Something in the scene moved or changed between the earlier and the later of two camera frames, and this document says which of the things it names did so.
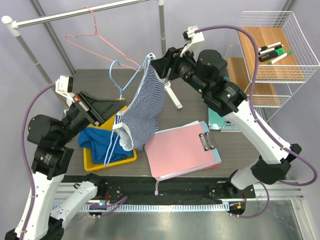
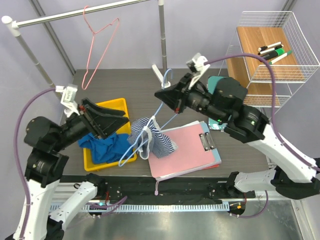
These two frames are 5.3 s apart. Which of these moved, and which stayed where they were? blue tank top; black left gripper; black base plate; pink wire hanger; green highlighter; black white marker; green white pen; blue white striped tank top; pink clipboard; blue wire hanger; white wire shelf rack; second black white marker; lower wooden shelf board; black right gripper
Moved: black right gripper; blue white striped tank top; blue wire hanger; black left gripper; pink wire hanger
Stayed: second black white marker; green white pen; black white marker; white wire shelf rack; blue tank top; lower wooden shelf board; green highlighter; black base plate; pink clipboard
